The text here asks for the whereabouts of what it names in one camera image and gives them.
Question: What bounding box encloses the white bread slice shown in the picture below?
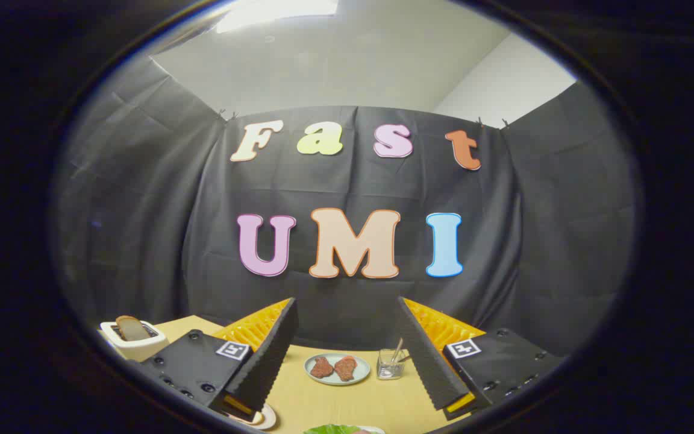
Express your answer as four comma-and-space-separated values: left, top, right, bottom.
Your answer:
115, 315, 151, 342

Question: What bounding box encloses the white toaster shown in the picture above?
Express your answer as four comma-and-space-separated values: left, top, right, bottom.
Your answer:
100, 319, 169, 362

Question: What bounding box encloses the small tan-rimmed dish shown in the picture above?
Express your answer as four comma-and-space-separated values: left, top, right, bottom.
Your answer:
227, 403, 277, 431

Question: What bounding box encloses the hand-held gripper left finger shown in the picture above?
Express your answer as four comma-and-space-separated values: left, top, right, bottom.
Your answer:
141, 297, 299, 423

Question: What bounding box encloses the clear glass cup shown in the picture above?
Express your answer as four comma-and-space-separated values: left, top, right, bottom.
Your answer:
377, 348, 406, 380

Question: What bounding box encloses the light blue plate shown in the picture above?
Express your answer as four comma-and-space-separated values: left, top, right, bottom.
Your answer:
304, 353, 371, 386

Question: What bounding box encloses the round white plate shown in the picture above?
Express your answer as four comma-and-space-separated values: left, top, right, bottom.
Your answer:
304, 424, 386, 434

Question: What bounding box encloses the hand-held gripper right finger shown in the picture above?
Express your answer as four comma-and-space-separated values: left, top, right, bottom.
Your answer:
396, 297, 566, 421

